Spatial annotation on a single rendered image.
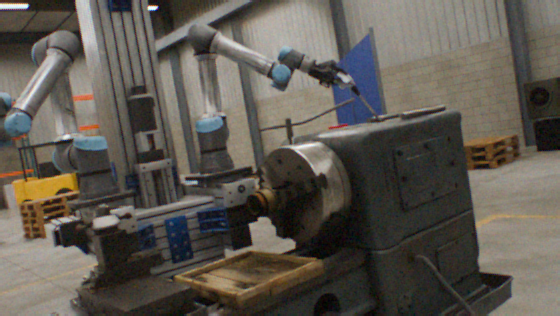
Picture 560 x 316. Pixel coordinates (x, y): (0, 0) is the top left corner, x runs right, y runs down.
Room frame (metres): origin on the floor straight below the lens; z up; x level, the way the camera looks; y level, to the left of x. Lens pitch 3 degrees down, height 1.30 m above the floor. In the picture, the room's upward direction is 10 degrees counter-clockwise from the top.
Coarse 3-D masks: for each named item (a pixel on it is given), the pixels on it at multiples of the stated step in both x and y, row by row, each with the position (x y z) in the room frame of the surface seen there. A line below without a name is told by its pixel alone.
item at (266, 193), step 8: (256, 192) 1.51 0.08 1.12; (264, 192) 1.49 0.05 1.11; (272, 192) 1.49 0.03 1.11; (248, 200) 1.50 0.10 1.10; (256, 200) 1.47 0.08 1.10; (264, 200) 1.47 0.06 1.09; (272, 200) 1.48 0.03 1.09; (248, 208) 1.51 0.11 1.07; (256, 208) 1.52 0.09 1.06; (264, 208) 1.46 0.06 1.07; (272, 208) 1.48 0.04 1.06; (256, 216) 1.48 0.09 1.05; (264, 216) 1.50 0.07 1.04
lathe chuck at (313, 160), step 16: (304, 144) 1.58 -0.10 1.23; (272, 160) 1.62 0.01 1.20; (288, 160) 1.55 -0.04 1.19; (304, 160) 1.49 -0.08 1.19; (320, 160) 1.51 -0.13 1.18; (288, 176) 1.57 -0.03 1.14; (304, 176) 1.50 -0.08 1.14; (336, 176) 1.50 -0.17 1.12; (320, 192) 1.46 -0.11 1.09; (336, 192) 1.49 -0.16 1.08; (304, 208) 1.52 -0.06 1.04; (320, 208) 1.47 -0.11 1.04; (336, 208) 1.49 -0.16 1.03; (304, 224) 1.54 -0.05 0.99; (320, 224) 1.48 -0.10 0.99; (336, 224) 1.54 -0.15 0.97; (304, 240) 1.55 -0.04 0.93
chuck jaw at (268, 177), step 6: (264, 162) 1.65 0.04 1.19; (258, 168) 1.62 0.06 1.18; (264, 168) 1.61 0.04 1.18; (270, 168) 1.62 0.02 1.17; (258, 174) 1.62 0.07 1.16; (264, 174) 1.59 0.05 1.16; (270, 174) 1.60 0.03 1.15; (276, 174) 1.61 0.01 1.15; (264, 180) 1.57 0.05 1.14; (270, 180) 1.57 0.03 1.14; (276, 180) 1.58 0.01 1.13; (282, 180) 1.59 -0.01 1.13; (270, 186) 1.55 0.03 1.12; (276, 186) 1.56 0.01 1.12; (282, 186) 1.58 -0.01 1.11
